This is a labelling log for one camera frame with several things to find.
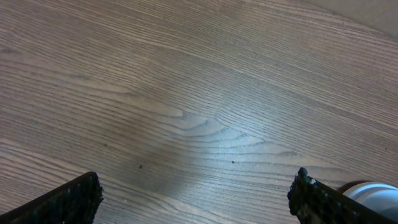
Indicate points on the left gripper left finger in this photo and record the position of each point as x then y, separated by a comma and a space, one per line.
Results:
75, 202

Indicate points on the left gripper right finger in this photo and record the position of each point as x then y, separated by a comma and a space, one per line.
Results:
314, 202

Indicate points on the blue bowl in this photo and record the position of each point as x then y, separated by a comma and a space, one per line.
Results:
349, 185

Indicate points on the white digital kitchen scale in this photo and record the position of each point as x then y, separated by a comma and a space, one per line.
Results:
379, 197

